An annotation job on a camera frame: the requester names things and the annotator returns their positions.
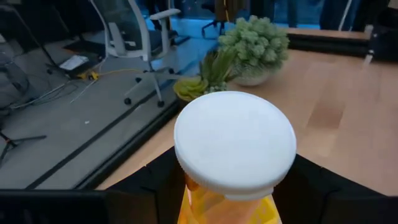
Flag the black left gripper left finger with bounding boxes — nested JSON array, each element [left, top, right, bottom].
[[0, 146, 187, 224]]

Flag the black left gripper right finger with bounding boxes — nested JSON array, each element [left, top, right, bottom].
[[272, 154, 398, 224]]

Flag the orange pill bottle white cap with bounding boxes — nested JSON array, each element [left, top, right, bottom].
[[173, 90, 298, 224]]

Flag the yellow object on floor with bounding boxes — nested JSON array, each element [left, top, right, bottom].
[[76, 70, 100, 81]]

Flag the succulent plants in dark pot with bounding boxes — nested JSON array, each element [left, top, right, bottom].
[[173, 46, 240, 108]]

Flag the black tripod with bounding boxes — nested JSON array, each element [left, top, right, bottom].
[[0, 130, 47, 169]]

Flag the white paper on floor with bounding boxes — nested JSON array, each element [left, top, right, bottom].
[[58, 55, 90, 72]]

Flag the white grey office chair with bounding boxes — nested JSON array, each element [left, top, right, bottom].
[[90, 0, 191, 108]]

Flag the green plant in white pot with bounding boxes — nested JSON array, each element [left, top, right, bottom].
[[217, 14, 290, 87]]

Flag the white floor cable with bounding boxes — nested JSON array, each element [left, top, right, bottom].
[[12, 57, 108, 110]]

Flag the yellow cable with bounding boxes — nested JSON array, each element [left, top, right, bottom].
[[98, 68, 144, 77]]

